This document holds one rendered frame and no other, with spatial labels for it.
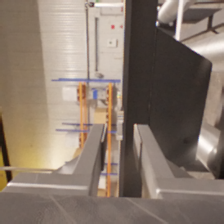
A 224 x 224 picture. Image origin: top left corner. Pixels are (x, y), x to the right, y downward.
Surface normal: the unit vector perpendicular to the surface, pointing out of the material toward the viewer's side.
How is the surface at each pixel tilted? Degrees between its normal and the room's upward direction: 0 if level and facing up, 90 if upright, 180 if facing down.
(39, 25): 90
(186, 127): 90
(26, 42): 90
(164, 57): 90
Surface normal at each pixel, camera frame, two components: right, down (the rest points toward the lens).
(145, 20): -0.04, 0.27
